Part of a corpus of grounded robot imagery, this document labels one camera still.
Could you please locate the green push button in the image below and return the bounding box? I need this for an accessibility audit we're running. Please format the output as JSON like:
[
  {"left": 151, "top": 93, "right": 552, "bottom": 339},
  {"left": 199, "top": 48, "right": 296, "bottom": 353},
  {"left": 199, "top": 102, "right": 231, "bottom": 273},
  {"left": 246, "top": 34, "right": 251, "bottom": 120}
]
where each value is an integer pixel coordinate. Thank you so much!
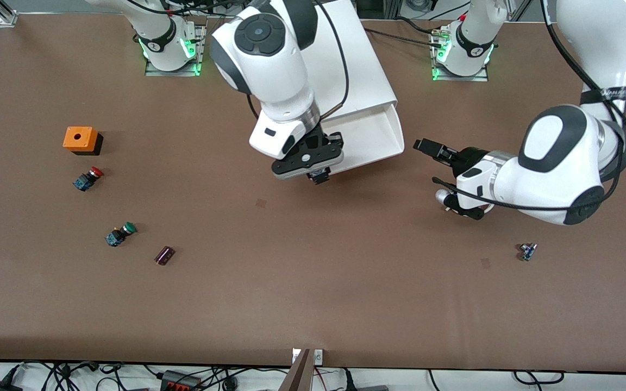
[{"left": 105, "top": 222, "right": 137, "bottom": 248}]

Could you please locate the red push button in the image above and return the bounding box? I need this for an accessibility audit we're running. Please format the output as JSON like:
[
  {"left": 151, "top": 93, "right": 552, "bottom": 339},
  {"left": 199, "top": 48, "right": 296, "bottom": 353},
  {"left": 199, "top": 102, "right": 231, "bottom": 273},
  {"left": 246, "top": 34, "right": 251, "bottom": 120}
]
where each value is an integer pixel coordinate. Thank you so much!
[{"left": 72, "top": 167, "right": 105, "bottom": 192}]

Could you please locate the orange box with hole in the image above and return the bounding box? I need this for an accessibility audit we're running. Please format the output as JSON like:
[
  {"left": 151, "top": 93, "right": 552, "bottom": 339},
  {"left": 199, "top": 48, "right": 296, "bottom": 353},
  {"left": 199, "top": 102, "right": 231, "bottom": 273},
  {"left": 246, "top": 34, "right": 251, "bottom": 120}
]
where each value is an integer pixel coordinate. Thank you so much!
[{"left": 63, "top": 127, "right": 103, "bottom": 156}]

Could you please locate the black orange power strip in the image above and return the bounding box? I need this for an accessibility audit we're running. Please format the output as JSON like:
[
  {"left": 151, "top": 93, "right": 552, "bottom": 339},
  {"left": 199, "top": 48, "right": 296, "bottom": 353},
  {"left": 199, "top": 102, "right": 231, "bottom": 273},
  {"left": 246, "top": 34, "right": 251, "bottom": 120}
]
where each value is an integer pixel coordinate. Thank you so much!
[{"left": 160, "top": 370, "right": 201, "bottom": 391}]

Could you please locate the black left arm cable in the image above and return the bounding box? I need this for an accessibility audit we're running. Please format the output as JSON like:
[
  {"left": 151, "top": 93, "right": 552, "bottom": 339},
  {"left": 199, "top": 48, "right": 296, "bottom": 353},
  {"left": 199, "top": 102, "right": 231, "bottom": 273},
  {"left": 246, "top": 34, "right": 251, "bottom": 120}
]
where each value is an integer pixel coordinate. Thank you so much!
[{"left": 431, "top": 0, "right": 626, "bottom": 212}]

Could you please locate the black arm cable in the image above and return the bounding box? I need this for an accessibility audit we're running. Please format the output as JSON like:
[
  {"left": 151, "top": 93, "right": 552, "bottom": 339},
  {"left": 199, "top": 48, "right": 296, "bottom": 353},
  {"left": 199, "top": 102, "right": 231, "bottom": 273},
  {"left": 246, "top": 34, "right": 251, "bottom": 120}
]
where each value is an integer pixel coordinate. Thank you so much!
[
  {"left": 431, "top": 0, "right": 626, "bottom": 212},
  {"left": 245, "top": 0, "right": 350, "bottom": 121}
]

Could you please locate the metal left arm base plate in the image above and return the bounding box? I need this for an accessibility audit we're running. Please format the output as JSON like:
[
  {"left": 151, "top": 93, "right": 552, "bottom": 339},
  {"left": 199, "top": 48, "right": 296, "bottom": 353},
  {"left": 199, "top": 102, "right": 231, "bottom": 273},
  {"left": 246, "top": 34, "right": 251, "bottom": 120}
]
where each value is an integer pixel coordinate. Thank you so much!
[{"left": 431, "top": 27, "right": 490, "bottom": 83}]

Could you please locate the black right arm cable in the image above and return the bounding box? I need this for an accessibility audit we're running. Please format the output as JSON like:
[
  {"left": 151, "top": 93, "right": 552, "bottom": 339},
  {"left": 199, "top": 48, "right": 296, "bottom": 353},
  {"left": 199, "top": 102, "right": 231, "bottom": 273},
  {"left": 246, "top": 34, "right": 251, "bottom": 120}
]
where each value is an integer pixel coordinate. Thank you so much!
[{"left": 245, "top": 0, "right": 350, "bottom": 121}]

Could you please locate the black base cable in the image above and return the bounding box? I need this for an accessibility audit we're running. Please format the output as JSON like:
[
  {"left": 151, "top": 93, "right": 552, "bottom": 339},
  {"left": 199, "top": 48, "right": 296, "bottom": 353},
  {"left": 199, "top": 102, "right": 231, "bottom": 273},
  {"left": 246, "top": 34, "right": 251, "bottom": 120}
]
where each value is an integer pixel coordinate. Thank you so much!
[{"left": 366, "top": 27, "right": 440, "bottom": 49}]

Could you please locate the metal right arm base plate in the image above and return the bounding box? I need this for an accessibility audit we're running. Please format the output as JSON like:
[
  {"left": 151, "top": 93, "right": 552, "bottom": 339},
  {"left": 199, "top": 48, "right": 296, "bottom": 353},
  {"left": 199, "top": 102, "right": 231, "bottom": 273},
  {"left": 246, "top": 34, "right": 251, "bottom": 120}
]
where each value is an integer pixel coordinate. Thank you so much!
[{"left": 145, "top": 22, "right": 206, "bottom": 77}]

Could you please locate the white metal bracket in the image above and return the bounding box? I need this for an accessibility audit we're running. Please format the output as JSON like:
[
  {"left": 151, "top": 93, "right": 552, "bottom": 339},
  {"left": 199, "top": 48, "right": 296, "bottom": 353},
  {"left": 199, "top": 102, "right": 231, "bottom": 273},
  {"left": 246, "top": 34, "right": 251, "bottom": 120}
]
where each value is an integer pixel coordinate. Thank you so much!
[{"left": 291, "top": 349, "right": 324, "bottom": 365}]

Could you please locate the brown camera post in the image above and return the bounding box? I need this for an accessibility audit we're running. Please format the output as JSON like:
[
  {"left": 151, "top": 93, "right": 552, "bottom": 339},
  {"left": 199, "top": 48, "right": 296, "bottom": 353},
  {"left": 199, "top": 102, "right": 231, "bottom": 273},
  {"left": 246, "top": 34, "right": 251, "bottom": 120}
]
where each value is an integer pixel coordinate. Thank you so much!
[{"left": 278, "top": 349, "right": 314, "bottom": 391}]

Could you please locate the black looped floor cable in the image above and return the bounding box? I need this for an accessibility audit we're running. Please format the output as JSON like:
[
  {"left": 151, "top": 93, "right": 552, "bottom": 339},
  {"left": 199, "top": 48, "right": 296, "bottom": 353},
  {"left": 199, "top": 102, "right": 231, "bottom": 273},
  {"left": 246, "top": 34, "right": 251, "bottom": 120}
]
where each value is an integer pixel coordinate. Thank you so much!
[{"left": 513, "top": 370, "right": 565, "bottom": 386}]

